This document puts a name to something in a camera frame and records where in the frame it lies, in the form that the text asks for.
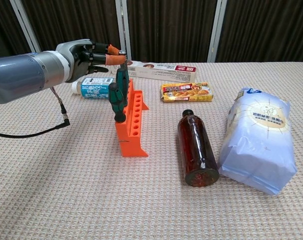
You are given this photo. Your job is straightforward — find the black metal precision screwdriver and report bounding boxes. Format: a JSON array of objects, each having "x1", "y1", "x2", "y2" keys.
[{"x1": 118, "y1": 50, "x2": 129, "y2": 88}]

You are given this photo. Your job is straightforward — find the plastic bottle blue label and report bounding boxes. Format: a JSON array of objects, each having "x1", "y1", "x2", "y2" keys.
[{"x1": 71, "y1": 76, "x2": 117, "y2": 100}]

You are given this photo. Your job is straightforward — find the pale blue paper bag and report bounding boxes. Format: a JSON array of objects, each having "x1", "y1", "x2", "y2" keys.
[{"x1": 218, "y1": 86, "x2": 299, "y2": 196}]

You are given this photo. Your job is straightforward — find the yellow curry box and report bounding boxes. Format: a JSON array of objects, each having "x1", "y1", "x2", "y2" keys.
[{"x1": 160, "y1": 81, "x2": 214, "y2": 103}]

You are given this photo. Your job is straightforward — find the beige waffle tablecloth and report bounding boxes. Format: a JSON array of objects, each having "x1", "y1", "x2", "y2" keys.
[{"x1": 0, "y1": 61, "x2": 303, "y2": 240}]

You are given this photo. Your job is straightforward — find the long white red box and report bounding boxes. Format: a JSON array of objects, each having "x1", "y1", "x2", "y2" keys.
[{"x1": 110, "y1": 59, "x2": 199, "y2": 83}]

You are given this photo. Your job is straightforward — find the black ribbed partition panel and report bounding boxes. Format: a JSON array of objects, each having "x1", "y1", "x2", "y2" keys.
[
  {"x1": 126, "y1": 0, "x2": 219, "y2": 63},
  {"x1": 215, "y1": 0, "x2": 303, "y2": 63},
  {"x1": 0, "y1": 0, "x2": 36, "y2": 60},
  {"x1": 21, "y1": 0, "x2": 124, "y2": 66}
]

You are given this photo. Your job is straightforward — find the orange screwdriver rack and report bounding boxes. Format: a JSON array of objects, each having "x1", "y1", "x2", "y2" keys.
[{"x1": 115, "y1": 78, "x2": 150, "y2": 158}]

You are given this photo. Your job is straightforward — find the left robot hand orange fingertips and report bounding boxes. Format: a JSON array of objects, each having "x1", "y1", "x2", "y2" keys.
[{"x1": 55, "y1": 38, "x2": 127, "y2": 83}]

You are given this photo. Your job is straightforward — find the brown plastic bottle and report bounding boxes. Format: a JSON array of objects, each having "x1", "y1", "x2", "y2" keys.
[{"x1": 177, "y1": 109, "x2": 220, "y2": 188}]

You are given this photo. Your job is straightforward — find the grey aluminium frame post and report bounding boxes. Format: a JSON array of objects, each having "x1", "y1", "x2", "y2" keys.
[
  {"x1": 115, "y1": 0, "x2": 132, "y2": 62},
  {"x1": 9, "y1": 0, "x2": 41, "y2": 54},
  {"x1": 206, "y1": 0, "x2": 229, "y2": 63}
]

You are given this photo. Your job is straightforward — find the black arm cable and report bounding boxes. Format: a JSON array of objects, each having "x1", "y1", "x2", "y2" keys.
[{"x1": 0, "y1": 86, "x2": 71, "y2": 138}]

